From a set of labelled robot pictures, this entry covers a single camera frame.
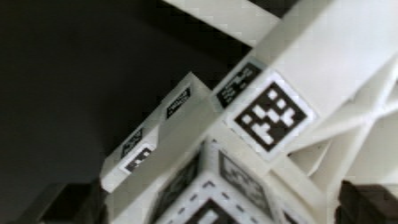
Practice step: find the white chair leg block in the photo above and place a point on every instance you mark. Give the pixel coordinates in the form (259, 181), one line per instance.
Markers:
(143, 140)

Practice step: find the white chair leg cube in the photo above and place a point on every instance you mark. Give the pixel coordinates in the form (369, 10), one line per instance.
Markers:
(214, 195)

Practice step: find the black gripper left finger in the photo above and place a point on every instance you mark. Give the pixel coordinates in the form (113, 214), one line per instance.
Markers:
(71, 204)

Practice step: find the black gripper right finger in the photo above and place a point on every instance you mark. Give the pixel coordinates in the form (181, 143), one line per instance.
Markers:
(369, 205)

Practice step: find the white chair back piece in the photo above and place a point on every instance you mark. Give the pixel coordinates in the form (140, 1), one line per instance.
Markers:
(302, 112)

